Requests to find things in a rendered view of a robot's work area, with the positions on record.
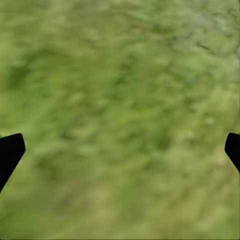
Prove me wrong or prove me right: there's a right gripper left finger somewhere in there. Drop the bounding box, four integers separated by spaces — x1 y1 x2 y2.
0 133 26 192

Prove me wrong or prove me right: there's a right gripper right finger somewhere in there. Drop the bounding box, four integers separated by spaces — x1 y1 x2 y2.
224 133 240 172

